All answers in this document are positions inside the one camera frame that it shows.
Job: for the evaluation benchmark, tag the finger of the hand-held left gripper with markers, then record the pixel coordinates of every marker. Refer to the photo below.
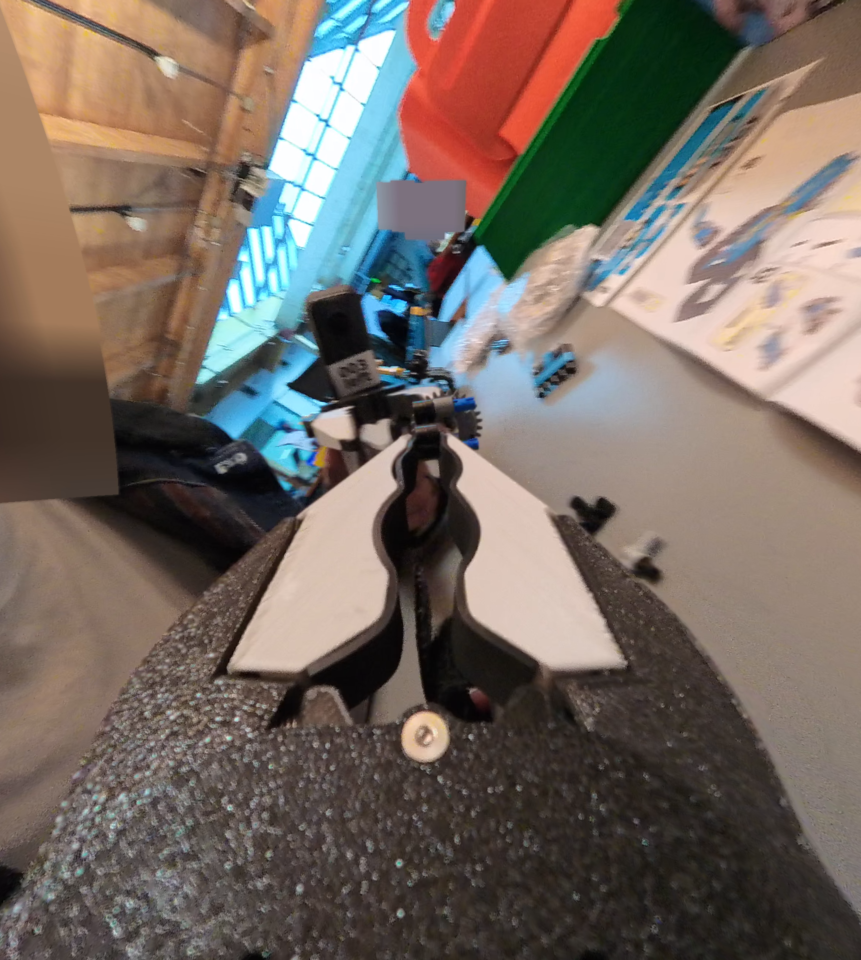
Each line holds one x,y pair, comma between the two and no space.
337,433
382,435

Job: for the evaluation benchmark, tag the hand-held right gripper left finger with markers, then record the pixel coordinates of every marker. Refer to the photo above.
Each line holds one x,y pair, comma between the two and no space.
310,592

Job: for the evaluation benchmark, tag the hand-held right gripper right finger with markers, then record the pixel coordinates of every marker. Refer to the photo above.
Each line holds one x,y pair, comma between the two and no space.
535,592

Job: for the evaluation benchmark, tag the blue black pin connector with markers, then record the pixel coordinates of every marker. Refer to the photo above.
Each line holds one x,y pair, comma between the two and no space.
430,416

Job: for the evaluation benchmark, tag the grey T-shaped connector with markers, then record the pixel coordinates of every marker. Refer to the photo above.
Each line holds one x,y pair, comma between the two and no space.
644,553

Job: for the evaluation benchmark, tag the grey desk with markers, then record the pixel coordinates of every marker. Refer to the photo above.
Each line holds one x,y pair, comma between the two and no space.
700,600

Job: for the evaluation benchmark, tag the person's left hand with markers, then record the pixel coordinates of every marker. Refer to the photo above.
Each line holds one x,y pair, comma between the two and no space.
423,510

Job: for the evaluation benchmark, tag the blue yellow toy crane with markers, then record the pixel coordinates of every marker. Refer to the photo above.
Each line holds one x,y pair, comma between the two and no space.
415,337

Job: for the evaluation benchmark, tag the black connector cluster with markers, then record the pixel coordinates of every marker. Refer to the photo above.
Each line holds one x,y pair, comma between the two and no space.
594,512

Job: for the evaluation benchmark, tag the small clear plastic bag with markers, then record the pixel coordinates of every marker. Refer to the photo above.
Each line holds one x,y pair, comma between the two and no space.
483,337

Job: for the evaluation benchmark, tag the dark denim jacket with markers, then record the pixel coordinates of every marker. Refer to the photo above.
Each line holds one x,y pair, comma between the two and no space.
190,480

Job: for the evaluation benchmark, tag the white ceiling device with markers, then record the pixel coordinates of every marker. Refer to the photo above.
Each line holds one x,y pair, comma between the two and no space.
250,180

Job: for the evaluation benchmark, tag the blue black beam assembly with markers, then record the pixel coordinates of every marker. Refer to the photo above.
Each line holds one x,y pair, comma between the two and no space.
556,371

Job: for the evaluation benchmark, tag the large clear plastic bag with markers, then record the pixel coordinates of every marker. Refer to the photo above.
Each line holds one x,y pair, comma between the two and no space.
558,285

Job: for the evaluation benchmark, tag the track spotlight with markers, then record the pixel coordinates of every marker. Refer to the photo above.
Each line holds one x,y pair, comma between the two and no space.
168,67
134,223

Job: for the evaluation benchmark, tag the white shirt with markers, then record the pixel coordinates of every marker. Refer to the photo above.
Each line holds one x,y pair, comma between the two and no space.
63,675

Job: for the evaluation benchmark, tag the orange plastic carrier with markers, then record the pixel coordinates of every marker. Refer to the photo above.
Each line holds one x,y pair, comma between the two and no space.
475,90

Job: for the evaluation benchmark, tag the green plastic bin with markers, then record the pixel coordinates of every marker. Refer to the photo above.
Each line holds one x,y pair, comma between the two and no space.
610,135

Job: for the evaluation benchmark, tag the blue sticker sheet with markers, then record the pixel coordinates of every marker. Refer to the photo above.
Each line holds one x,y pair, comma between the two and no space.
678,202

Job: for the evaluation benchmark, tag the instruction booklet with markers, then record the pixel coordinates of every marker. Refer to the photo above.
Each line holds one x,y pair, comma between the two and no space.
813,262

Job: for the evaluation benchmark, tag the dark blue toy box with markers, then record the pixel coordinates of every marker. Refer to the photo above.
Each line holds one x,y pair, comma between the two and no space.
775,19

